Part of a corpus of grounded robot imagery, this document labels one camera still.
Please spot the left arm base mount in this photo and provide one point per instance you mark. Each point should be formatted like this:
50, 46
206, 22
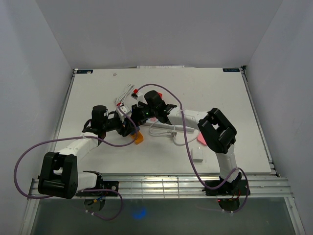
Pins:
105, 188

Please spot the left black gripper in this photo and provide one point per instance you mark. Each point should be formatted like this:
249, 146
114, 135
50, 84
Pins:
128, 129

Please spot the aluminium frame rail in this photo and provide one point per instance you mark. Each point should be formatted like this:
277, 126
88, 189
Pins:
187, 186

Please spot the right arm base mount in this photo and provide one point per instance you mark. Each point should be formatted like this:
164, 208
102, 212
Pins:
229, 189

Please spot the pink flat plug adapter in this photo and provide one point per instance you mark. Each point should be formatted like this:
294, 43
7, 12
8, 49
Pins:
201, 139

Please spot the orange power strip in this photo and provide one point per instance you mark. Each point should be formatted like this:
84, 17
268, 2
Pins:
137, 137

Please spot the white charger block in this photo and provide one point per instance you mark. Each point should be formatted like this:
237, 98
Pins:
197, 155

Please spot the white multicolour power strip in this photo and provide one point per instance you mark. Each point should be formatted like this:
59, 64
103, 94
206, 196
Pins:
155, 123

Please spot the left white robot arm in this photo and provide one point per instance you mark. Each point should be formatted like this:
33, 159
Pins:
60, 175

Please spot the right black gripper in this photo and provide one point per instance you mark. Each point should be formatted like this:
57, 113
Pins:
136, 115

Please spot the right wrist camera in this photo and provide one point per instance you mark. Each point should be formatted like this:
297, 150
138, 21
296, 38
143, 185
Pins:
137, 95

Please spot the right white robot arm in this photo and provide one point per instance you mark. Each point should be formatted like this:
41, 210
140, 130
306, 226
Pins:
218, 133

